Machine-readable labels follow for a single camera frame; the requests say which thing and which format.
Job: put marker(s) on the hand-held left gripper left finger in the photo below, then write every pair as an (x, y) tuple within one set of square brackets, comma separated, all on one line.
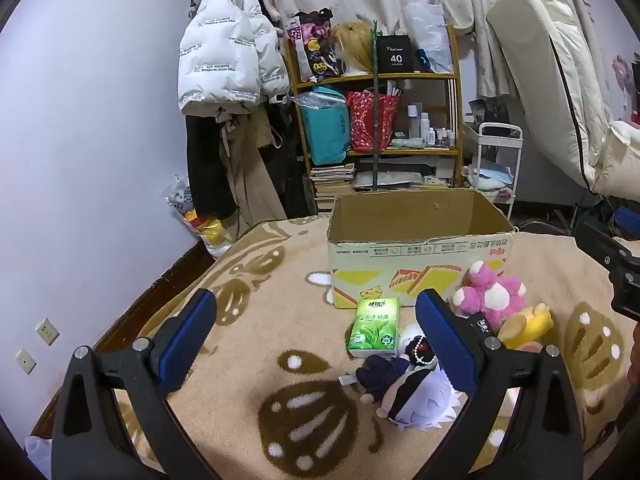
[(187, 340)]

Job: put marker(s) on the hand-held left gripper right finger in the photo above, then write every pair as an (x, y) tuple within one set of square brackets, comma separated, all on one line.
[(445, 340)]

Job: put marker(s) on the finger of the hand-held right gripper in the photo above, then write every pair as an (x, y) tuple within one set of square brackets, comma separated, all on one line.
[(629, 222), (602, 245)]

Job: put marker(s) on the small black box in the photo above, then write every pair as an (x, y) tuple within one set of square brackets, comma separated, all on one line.
[(477, 327)]

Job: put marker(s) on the white fluffy plush yellow pompoms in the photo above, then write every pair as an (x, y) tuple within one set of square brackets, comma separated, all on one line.
[(410, 336)]

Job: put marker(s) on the printed cardboard box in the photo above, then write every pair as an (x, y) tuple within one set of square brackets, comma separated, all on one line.
[(400, 260)]

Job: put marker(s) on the plush doll with lavender hair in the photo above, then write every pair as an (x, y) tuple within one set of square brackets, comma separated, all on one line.
[(415, 395)]

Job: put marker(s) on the pink and white plush toy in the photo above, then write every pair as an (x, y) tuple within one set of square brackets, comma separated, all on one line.
[(487, 290)]

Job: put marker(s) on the green tissue pack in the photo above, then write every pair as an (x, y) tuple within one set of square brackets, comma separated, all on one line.
[(375, 327)]

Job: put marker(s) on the yellow plush toy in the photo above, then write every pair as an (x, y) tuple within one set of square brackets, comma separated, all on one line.
[(525, 325)]

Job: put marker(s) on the beige brown printed blanket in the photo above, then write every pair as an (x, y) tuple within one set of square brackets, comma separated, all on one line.
[(280, 310)]

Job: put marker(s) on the plastic bag with yellow items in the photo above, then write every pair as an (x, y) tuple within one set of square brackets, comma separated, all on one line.
[(205, 225)]

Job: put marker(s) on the white utility cart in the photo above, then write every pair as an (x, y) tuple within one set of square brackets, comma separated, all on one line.
[(492, 175)]

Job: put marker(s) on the cream mattress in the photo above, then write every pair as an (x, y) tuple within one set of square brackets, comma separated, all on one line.
[(545, 75)]

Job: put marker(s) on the beige coat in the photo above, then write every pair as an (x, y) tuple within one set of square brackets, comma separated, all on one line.
[(252, 180)]

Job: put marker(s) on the black coat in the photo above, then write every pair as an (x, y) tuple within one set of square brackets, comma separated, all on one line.
[(207, 165)]

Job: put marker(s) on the stack of books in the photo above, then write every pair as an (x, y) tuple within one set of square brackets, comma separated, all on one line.
[(332, 182)]

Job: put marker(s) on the wooden shelf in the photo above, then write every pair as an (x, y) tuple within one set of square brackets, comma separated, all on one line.
[(452, 110)]

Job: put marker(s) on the group of cosmetic bottles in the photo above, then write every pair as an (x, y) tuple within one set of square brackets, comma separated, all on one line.
[(425, 127)]

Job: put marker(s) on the green pole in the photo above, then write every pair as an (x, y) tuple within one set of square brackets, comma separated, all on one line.
[(374, 125)]

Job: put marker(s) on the red patterned bag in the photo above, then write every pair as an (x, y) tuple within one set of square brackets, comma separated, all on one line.
[(367, 120)]

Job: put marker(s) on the teal bag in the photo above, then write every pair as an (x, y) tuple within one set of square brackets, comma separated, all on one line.
[(325, 130)]

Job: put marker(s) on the white plastic bag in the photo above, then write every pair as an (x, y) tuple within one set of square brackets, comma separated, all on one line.
[(430, 30)]

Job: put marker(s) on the black box with white print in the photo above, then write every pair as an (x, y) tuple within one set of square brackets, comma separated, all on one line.
[(395, 54)]

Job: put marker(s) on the white puffer jacket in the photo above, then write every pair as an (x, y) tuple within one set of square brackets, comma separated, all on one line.
[(220, 50)]

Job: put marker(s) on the blonde wig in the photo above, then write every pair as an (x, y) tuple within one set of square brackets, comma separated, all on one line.
[(352, 45)]

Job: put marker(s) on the colourful patterned bag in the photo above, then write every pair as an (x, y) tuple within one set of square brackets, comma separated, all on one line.
[(312, 45)]

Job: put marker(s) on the wooden bed frame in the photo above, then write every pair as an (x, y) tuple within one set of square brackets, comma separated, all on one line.
[(150, 295)]

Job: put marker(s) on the white wall socket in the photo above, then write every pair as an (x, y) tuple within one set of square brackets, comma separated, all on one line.
[(25, 361), (47, 331)]

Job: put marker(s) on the pink wall sticker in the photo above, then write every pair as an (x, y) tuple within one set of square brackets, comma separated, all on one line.
[(621, 72)]

